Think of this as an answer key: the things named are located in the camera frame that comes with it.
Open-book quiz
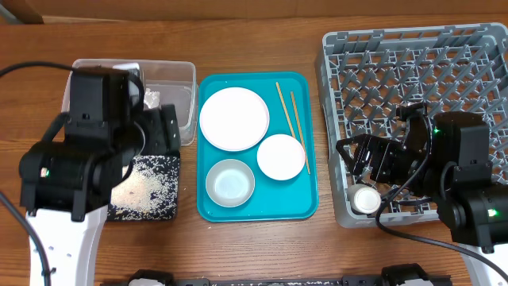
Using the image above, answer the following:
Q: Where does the white tissue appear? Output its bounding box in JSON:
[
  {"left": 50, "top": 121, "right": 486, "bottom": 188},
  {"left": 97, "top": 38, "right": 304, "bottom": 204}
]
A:
[{"left": 144, "top": 87, "right": 160, "bottom": 109}]

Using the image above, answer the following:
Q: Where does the small white cup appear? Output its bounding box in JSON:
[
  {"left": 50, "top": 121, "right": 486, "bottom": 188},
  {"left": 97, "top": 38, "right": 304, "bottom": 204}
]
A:
[{"left": 347, "top": 184, "right": 382, "bottom": 215}]

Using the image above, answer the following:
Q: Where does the pile of rice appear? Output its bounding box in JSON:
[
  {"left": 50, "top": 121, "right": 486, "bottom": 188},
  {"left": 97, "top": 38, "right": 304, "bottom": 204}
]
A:
[{"left": 109, "top": 157, "right": 179, "bottom": 219}]

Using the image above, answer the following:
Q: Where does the wooden chopstick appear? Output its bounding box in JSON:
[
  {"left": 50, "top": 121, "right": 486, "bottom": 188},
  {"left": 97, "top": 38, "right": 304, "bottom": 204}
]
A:
[
  {"left": 291, "top": 91, "right": 310, "bottom": 175},
  {"left": 275, "top": 82, "right": 296, "bottom": 139}
]

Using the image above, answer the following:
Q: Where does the grey bowl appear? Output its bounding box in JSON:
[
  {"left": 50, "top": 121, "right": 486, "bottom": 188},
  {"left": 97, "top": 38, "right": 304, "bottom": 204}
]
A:
[{"left": 206, "top": 159, "right": 256, "bottom": 208}]

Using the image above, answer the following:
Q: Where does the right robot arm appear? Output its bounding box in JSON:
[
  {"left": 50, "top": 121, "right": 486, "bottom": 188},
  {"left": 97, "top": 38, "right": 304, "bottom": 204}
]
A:
[{"left": 336, "top": 111, "right": 507, "bottom": 285}]

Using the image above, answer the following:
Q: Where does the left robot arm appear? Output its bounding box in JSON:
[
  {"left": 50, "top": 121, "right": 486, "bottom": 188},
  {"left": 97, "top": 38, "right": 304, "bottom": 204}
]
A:
[{"left": 19, "top": 64, "right": 179, "bottom": 285}]

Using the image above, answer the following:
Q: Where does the grey dishwasher rack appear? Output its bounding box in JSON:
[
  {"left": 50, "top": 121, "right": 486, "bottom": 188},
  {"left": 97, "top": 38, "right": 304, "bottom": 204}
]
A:
[{"left": 316, "top": 23, "right": 507, "bottom": 228}]

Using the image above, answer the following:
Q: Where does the clear plastic bin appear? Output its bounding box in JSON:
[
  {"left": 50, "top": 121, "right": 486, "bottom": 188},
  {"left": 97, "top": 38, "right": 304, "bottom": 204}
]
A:
[{"left": 73, "top": 59, "right": 198, "bottom": 146}]

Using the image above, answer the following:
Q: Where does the black tray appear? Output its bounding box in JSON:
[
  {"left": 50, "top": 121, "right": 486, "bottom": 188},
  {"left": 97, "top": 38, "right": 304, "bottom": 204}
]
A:
[{"left": 106, "top": 153, "right": 182, "bottom": 222}]

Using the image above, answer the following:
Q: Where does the teal serving tray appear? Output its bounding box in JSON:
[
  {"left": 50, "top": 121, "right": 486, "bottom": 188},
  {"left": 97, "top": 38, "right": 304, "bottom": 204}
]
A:
[{"left": 196, "top": 71, "right": 319, "bottom": 222}]

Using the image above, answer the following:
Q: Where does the large white plate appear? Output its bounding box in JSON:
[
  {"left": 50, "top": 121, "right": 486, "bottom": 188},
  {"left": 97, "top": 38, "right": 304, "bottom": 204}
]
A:
[{"left": 199, "top": 87, "right": 270, "bottom": 152}]

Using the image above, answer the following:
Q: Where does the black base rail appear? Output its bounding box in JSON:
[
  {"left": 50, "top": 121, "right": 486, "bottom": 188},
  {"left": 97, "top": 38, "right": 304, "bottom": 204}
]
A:
[{"left": 118, "top": 264, "right": 453, "bottom": 286}]

